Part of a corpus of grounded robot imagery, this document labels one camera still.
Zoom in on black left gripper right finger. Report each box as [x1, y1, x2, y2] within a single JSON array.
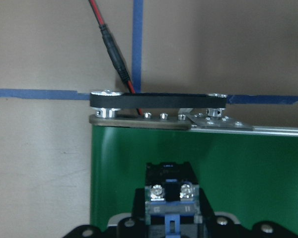
[[195, 188, 215, 225]]

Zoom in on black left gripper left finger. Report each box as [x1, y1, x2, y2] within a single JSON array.
[[131, 188, 146, 224]]

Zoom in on green push button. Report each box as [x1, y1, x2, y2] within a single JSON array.
[[145, 162, 203, 238]]

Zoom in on green conveyor belt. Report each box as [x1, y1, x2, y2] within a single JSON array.
[[89, 90, 298, 234]]

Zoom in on red black conveyor cable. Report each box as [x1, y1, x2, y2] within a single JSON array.
[[88, 0, 144, 116]]

